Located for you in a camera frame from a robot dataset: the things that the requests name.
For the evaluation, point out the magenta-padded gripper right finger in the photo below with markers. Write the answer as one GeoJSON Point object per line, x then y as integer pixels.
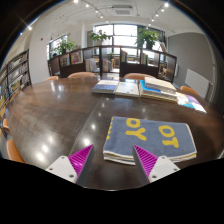
{"type": "Point", "coordinates": [163, 166]}

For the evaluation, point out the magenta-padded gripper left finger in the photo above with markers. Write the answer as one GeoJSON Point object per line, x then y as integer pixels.
{"type": "Point", "coordinates": [63, 166]}

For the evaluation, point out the grey towel with yellow letters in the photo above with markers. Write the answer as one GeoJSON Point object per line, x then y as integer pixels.
{"type": "Point", "coordinates": [150, 140]}

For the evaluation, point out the orange chair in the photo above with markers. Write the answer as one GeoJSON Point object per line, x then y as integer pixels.
{"type": "Point", "coordinates": [136, 76]}
{"type": "Point", "coordinates": [189, 90]}
{"type": "Point", "coordinates": [81, 75]}
{"type": "Point", "coordinates": [52, 78]}
{"type": "Point", "coordinates": [14, 151]}

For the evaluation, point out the colourful illustrated magazine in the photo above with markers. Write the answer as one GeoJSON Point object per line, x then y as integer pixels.
{"type": "Point", "coordinates": [183, 100]}

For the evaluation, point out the large blue-cover book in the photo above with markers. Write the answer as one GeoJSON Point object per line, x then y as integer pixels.
{"type": "Point", "coordinates": [146, 91]}

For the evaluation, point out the beige hardcover book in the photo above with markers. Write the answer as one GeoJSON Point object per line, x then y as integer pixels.
{"type": "Point", "coordinates": [160, 84]}

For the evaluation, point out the white book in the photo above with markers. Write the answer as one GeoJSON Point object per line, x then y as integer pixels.
{"type": "Point", "coordinates": [127, 89]}

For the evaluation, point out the dark blue book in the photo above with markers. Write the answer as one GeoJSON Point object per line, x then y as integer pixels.
{"type": "Point", "coordinates": [105, 87]}

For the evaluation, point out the dark open shelf unit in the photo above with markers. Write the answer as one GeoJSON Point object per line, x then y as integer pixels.
{"type": "Point", "coordinates": [76, 69]}

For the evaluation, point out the green potted plant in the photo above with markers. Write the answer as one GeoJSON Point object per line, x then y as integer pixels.
{"type": "Point", "coordinates": [148, 36]}
{"type": "Point", "coordinates": [64, 46]}
{"type": "Point", "coordinates": [99, 36]}

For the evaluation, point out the small side window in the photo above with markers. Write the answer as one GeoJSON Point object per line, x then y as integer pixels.
{"type": "Point", "coordinates": [55, 43]}

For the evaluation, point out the large glass window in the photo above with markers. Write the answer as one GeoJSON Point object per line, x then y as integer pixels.
{"type": "Point", "coordinates": [125, 35]}

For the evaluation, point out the ceiling lights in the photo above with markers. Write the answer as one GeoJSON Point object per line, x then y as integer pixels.
{"type": "Point", "coordinates": [100, 13]}

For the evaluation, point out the ceiling air conditioner unit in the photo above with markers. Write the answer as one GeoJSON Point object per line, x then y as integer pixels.
{"type": "Point", "coordinates": [122, 10]}

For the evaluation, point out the large white wall radiator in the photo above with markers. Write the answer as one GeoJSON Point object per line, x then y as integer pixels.
{"type": "Point", "coordinates": [196, 81]}

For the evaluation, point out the wall bookshelf unit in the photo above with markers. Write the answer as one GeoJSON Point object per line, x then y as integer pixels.
{"type": "Point", "coordinates": [15, 75]}

